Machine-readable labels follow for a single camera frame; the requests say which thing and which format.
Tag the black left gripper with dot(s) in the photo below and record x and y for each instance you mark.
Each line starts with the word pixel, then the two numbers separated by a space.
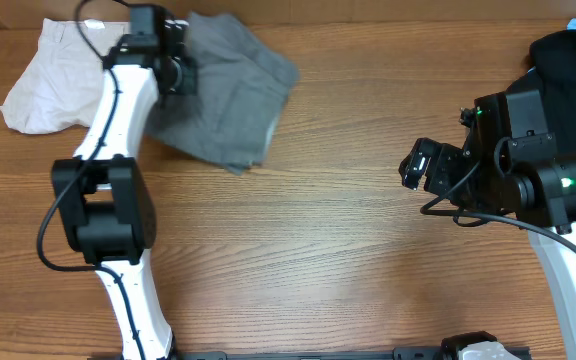
pixel 189 83

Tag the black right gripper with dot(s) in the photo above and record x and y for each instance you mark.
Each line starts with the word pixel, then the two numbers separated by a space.
pixel 443 161

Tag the grey shorts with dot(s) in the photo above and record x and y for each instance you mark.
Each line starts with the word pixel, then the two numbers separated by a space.
pixel 243 87

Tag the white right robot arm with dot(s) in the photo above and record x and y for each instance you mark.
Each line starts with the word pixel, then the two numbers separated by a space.
pixel 509 170

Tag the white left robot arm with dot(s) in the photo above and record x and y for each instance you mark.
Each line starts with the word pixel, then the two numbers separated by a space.
pixel 103 219

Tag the beige folded shorts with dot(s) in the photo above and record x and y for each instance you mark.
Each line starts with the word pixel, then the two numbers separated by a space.
pixel 61 87

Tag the black shirt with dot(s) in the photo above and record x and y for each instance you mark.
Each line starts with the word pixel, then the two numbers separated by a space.
pixel 554 75

